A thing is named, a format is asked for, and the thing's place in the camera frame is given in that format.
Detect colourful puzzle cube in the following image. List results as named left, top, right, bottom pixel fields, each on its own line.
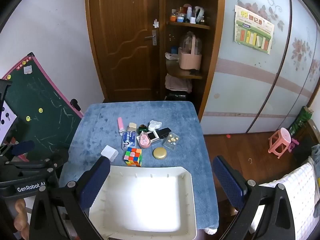
left=123, top=147, right=142, bottom=167

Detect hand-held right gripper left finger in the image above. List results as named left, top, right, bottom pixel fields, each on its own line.
left=29, top=156, right=112, bottom=240

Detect pink plastic stool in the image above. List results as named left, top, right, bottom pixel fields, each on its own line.
left=268, top=127, right=292, bottom=160

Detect blue printed packet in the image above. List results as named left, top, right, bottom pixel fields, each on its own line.
left=122, top=131, right=137, bottom=150

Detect white plastic tray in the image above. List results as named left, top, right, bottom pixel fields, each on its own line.
left=89, top=165, right=197, bottom=240

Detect small white square box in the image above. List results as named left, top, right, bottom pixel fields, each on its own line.
left=101, top=145, right=119, bottom=162

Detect person's left hand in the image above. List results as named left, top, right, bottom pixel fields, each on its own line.
left=14, top=199, right=32, bottom=233

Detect white heart-shaped box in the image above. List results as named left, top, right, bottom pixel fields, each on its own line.
left=148, top=120, right=163, bottom=132

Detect folded pink towels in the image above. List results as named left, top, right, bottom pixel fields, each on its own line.
left=165, top=74, right=193, bottom=92

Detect white box with black square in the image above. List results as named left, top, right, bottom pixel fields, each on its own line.
left=146, top=131, right=160, bottom=143

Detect gold round lid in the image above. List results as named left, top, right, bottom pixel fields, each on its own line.
left=153, top=147, right=167, bottom=160

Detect pink basket with handle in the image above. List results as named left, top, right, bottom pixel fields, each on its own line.
left=178, top=34, right=202, bottom=70

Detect clear box with gold pieces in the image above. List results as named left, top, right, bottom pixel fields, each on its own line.
left=163, top=133, right=179, bottom=150

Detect brown wooden shelf cabinet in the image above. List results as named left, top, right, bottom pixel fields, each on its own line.
left=160, top=0, right=225, bottom=115

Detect metal door handle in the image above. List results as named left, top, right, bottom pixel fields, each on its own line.
left=144, top=29, right=158, bottom=46

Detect row of cosmetic bottles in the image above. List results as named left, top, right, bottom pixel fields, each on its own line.
left=170, top=4, right=210, bottom=25

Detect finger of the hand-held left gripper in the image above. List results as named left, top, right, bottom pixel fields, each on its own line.
left=11, top=140, right=35, bottom=155
left=46, top=152, right=69, bottom=168

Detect brown wooden door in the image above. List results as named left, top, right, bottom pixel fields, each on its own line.
left=85, top=0, right=165, bottom=103

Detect blue plush blanket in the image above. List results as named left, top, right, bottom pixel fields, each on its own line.
left=59, top=101, right=219, bottom=230

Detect pink round tape dispenser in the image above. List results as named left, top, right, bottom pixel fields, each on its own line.
left=139, top=132, right=152, bottom=148

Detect black case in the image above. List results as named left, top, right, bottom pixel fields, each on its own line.
left=157, top=127, right=172, bottom=139

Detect checkered white cloth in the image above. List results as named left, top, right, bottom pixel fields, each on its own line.
left=250, top=156, right=320, bottom=240

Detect wall poster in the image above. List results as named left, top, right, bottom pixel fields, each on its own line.
left=234, top=4, right=275, bottom=55

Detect floral sliding wardrobe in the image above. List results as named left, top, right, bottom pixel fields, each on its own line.
left=200, top=0, right=320, bottom=135

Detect green chalkboard with pink frame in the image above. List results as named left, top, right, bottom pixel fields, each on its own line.
left=1, top=52, right=84, bottom=163

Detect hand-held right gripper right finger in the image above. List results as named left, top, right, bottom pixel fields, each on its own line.
left=212, top=155, right=300, bottom=240

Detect white dotted panel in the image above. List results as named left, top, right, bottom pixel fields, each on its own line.
left=0, top=100, right=17, bottom=144

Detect black easel knob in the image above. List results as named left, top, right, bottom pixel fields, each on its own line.
left=70, top=99, right=82, bottom=112

